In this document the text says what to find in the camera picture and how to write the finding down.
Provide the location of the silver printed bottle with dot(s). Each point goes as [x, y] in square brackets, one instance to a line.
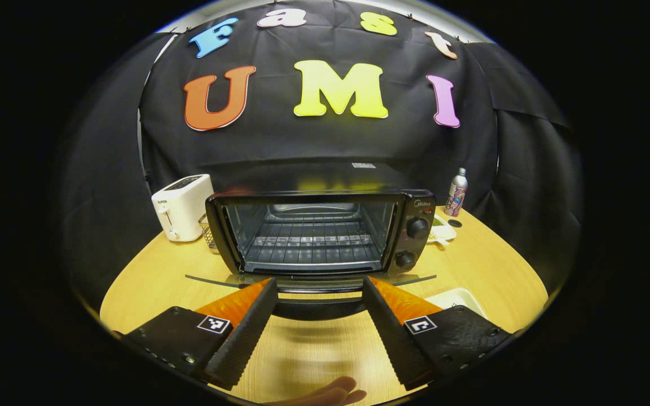
[456, 194]

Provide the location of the white square plate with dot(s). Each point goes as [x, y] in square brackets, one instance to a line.
[460, 299]

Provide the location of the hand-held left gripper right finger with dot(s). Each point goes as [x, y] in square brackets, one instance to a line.
[392, 332]

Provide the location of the white divided snack tray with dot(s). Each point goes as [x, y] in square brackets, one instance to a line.
[442, 231]

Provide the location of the white toaster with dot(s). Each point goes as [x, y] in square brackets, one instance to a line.
[187, 203]

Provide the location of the small black round cap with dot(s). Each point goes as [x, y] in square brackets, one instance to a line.
[455, 223]

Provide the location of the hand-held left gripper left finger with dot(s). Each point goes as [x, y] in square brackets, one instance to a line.
[243, 332]

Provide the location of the black electric oven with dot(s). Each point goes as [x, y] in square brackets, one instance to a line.
[413, 245]

